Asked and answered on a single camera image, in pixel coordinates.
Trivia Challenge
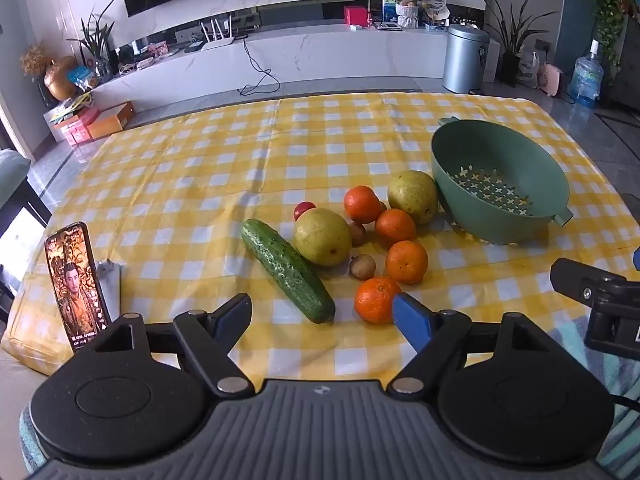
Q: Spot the yellow-green pear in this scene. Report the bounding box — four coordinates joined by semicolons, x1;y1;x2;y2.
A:
293;207;353;267

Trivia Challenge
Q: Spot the trailing ivy plant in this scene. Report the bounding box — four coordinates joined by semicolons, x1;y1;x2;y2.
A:
575;0;638;71

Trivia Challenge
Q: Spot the red and white box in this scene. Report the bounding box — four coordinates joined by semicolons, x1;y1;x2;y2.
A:
50;107;101;146

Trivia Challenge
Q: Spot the white plastic bag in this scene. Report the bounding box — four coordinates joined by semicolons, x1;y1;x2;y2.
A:
517;52;541;88

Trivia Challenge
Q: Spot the white router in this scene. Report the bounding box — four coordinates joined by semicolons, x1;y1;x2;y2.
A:
200;16;235;51

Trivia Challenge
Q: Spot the blue water jug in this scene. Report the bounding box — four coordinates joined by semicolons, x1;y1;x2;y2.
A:
570;40;606;108

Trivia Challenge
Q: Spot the pile of books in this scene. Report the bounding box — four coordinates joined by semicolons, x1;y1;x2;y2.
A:
47;91;96;123

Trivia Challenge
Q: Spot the orange cardboard box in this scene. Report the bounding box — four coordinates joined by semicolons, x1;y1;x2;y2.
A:
85;101;136;140

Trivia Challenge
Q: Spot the gold vase with dried flowers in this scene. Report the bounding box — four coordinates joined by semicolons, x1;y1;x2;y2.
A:
20;42;78;101

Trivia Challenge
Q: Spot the silver pedal trash can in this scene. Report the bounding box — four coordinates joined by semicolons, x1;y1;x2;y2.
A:
442;24;491;95

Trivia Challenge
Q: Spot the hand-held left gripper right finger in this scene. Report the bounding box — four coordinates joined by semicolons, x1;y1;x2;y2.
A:
387;292;566;396

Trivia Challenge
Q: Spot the dark chair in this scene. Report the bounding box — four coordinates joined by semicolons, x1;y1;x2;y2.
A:
0;147;51;311

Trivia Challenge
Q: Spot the speckled brownish pear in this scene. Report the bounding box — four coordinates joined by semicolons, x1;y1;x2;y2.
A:
387;170;439;226

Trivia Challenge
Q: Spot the black smartphone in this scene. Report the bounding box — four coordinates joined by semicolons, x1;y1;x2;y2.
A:
44;221;112;354

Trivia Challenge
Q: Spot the long-leaved potted plant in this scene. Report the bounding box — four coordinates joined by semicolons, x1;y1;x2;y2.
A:
475;0;558;86

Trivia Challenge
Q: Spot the white phone stand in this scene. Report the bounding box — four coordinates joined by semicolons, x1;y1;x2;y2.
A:
95;259;122;322

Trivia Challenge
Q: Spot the green colander bowl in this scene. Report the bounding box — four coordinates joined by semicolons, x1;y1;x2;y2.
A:
431;116;574;246

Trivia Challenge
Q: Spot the pink heater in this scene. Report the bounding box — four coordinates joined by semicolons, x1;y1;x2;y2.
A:
537;62;563;97

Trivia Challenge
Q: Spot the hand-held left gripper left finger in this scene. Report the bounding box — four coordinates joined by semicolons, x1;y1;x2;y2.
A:
75;292;256;398

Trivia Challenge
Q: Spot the dark grey cabinet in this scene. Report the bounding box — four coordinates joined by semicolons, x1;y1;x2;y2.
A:
600;10;640;121

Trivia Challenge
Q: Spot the green cucumber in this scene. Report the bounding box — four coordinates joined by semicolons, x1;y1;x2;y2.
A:
241;219;336;324

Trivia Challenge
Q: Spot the white marble television console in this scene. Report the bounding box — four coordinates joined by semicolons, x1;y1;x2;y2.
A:
87;24;501;113

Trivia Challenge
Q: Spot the green plant in glass vase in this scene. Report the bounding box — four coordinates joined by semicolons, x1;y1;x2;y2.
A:
67;0;116;81

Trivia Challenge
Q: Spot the yellow checked tablecloth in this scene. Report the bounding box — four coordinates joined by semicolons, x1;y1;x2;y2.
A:
0;91;640;377

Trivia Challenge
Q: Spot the black power cable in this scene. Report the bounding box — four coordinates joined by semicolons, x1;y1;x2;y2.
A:
238;35;281;95

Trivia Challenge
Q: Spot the orange tangerine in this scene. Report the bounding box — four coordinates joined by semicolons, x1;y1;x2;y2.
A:
385;240;429;286
354;276;403;324
375;208;417;248
343;186;383;225

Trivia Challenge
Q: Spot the teal striped cloth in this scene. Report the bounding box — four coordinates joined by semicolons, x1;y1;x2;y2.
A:
547;310;640;466

